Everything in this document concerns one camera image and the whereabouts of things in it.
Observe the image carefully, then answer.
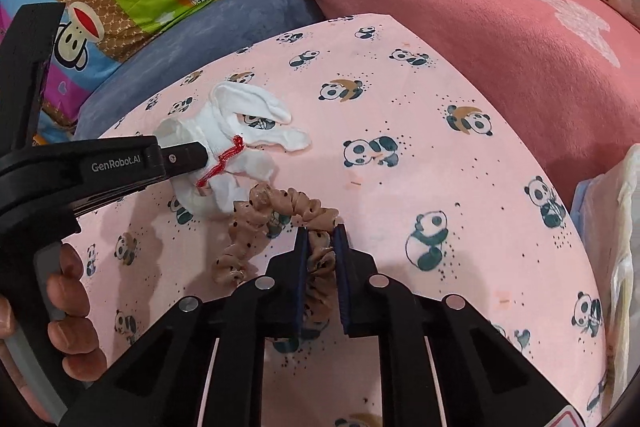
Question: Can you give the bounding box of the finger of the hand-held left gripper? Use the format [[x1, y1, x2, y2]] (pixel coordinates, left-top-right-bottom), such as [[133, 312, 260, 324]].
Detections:
[[159, 142, 209, 174]]

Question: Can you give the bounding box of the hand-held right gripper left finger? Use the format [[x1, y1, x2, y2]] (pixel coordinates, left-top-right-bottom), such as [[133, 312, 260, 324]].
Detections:
[[60, 227, 312, 427]]

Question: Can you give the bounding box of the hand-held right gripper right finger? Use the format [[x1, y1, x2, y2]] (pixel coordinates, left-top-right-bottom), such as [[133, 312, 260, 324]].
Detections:
[[334, 223, 587, 427]]

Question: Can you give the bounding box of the white cloth with red thread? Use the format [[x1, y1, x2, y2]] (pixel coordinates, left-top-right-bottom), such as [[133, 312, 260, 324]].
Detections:
[[156, 80, 312, 214]]

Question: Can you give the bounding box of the beige dotted scrunchie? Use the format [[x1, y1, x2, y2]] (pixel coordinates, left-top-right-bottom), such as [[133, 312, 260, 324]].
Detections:
[[212, 185, 341, 329]]

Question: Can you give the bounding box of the bin with white bag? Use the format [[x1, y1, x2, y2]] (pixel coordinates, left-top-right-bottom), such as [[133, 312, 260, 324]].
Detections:
[[570, 151, 640, 409]]

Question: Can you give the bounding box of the person's left hand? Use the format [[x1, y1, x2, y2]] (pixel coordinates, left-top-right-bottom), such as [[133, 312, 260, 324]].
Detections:
[[46, 243, 109, 382]]

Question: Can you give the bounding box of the pink panda print cloth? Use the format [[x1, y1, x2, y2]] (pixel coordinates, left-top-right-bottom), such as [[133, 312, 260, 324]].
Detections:
[[64, 13, 610, 427]]

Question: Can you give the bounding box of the blue-grey sofa cushion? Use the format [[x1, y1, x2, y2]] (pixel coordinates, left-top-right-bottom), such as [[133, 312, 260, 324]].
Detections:
[[74, 0, 327, 142]]

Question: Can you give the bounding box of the pink blanket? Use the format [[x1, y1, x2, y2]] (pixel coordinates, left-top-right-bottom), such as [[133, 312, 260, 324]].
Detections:
[[229, 0, 640, 214]]

